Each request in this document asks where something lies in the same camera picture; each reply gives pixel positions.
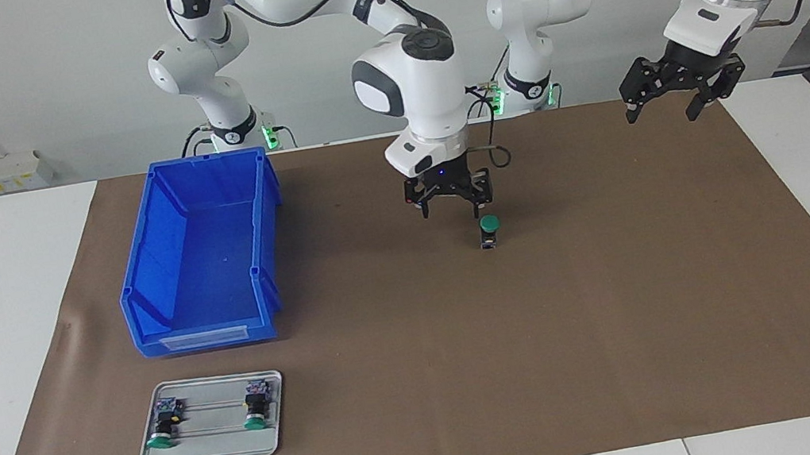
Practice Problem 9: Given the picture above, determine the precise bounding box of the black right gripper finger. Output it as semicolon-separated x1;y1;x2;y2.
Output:
403;175;444;221
460;169;498;221

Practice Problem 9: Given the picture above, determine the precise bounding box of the black base cable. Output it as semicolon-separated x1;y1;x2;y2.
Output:
442;83;497;124
179;125;216;159

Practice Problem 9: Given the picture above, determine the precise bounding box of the blue plastic storage bin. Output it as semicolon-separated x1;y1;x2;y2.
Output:
101;145;303;361

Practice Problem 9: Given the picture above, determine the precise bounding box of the white power box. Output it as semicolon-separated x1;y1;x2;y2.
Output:
0;148;56;195

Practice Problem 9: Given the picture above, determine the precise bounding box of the brown table mat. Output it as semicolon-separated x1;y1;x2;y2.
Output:
0;71;810;455

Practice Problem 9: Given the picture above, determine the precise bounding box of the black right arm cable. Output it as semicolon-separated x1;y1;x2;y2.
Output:
166;0;513;214

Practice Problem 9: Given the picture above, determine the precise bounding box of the green push button switch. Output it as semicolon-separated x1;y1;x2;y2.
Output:
141;395;191;451
237;376;277;431
476;214;505;252

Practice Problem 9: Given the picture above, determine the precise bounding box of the silver metal tray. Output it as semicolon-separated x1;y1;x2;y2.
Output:
127;365;294;455

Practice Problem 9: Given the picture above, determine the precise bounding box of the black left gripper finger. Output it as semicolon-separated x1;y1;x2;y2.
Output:
677;53;751;122
615;55;666;125

